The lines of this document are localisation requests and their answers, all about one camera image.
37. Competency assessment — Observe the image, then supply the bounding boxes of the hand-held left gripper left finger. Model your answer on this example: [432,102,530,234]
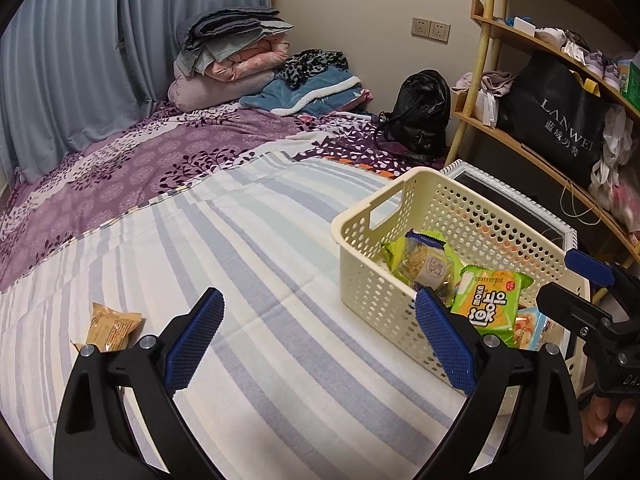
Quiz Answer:
[52,287,226,480]

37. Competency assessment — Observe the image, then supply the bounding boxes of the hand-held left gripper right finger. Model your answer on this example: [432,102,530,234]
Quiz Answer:
[415,287,586,480]

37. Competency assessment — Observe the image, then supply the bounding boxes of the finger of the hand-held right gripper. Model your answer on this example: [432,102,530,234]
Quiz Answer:
[564,248,640,323]
[536,282,615,341]

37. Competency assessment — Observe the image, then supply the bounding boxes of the light blue snack bag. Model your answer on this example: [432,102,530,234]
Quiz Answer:
[512,306,553,352]

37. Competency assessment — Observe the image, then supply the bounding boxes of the green orange snack packet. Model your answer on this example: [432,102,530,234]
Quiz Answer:
[450,264,535,348]

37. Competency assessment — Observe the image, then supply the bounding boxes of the green clear snack bag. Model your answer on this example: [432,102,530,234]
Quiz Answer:
[381,229,456,306]

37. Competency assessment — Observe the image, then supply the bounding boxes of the small tan snack packet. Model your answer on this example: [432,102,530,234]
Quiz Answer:
[70,302,144,356]

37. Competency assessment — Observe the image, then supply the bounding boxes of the cream perforated plastic basket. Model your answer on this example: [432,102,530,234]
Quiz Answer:
[331,166,593,416]

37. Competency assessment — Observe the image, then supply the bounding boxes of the person's right hand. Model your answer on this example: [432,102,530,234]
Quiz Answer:
[582,394,638,448]

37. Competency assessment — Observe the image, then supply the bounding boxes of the white plastic bags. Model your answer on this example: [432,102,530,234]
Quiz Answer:
[589,105,640,231]

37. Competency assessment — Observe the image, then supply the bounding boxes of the black tote bag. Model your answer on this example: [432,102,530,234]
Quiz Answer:
[497,52,613,188]

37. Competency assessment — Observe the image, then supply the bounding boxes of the purple floral bedsheet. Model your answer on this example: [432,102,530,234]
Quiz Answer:
[0,100,451,293]

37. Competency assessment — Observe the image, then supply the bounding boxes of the wooden shelf rack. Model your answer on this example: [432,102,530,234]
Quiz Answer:
[447,0,640,271]

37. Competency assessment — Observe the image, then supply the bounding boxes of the green box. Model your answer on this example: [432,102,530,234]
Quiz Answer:
[617,57,640,93]

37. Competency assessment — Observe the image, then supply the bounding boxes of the pinkish grey folded cloth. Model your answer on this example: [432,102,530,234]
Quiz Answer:
[451,71,516,98]

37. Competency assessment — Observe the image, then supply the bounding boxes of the black backpack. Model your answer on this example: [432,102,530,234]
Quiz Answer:
[375,70,452,158]

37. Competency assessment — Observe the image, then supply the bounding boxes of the white sneaker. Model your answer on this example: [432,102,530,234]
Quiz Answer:
[534,27,568,46]

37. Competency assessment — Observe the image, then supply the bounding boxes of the pile of folded blankets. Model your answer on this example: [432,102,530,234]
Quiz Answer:
[167,35,291,111]

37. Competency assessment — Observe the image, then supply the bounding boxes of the blue fleece garment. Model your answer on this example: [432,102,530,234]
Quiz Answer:
[239,67,373,117]

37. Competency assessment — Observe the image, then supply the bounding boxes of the leopard print cloth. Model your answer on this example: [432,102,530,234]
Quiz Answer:
[277,49,349,88]

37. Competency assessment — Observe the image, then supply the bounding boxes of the light blue curtain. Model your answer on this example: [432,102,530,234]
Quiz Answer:
[0,0,273,186]

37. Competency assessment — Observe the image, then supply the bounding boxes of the folded grey blanket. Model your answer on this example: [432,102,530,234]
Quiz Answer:
[181,7,295,52]

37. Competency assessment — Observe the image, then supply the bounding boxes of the beige cord handle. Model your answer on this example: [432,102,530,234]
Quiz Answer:
[559,180,603,226]

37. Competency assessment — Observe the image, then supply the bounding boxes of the beige wall socket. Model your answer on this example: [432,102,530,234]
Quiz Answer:
[411,16,451,42]

